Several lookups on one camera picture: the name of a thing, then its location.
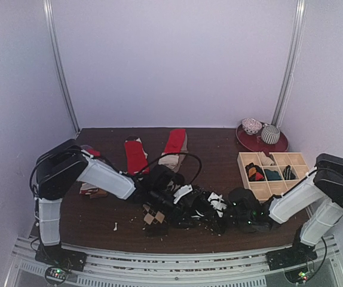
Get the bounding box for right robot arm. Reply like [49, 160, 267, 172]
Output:
[192, 153, 343, 264]

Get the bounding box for aluminium frame post right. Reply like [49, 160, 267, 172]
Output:
[271, 0, 307, 128]

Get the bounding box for grey striped cup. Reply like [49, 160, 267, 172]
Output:
[261, 124, 280, 145]

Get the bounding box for red white sock right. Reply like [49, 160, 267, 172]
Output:
[158, 129, 187, 164]

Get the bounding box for aluminium frame post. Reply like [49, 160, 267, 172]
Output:
[43, 0, 81, 135]
[271, 0, 307, 128]

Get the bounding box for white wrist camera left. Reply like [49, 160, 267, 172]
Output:
[173, 185, 193, 204]

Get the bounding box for red sock far left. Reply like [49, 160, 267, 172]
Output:
[86, 148, 101, 158]

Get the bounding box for white patterned bowl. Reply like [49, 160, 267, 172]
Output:
[241, 118, 263, 135]

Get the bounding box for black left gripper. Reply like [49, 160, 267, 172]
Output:
[149, 187, 197, 227]

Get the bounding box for brown argyle sock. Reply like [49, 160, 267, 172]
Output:
[142, 204, 169, 237]

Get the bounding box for red round tray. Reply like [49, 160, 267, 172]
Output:
[235, 124, 289, 152]

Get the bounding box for aluminium frame post left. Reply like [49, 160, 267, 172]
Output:
[43, 0, 81, 135]

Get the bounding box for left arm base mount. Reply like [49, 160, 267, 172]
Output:
[35, 243, 87, 271]

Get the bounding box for rolled colourful socks in box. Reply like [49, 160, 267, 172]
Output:
[245, 163, 265, 182]

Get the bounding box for black striped sock in box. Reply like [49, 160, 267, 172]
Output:
[282, 165, 296, 181]

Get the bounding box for red sock middle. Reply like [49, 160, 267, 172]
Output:
[123, 140, 150, 176]

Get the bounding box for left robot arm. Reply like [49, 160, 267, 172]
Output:
[29, 139, 193, 265]

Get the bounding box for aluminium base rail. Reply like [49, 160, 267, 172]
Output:
[8, 234, 343, 287]

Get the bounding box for teal rolled sock in box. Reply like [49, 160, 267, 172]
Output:
[264, 169, 282, 181]

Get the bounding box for wooden divided organizer box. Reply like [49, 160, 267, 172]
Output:
[237, 152, 310, 201]

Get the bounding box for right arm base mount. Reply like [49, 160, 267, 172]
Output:
[266, 242, 317, 270]

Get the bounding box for purple striped sock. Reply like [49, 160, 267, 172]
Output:
[81, 145, 96, 151]

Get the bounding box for beige sock in box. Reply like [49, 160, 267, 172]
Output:
[258, 152, 275, 166]

